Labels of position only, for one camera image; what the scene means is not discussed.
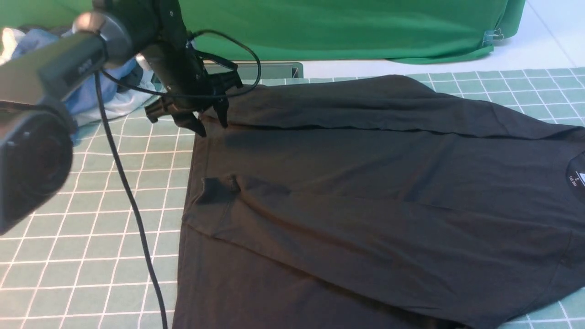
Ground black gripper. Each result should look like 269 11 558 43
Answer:
137 30 243 138

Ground dark gray long-sleeved shirt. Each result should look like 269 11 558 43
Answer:
173 75 584 329

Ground white crumpled garment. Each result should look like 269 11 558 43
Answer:
0 28 159 128

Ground green backdrop cloth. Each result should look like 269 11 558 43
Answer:
0 0 526 65

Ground gray metal tray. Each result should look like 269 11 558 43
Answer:
151 63 304 85

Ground green checkered tablecloth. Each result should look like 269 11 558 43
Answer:
0 67 584 329

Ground metal binder clip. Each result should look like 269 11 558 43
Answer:
481 28 505 47

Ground black cable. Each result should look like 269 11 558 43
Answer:
94 29 262 329

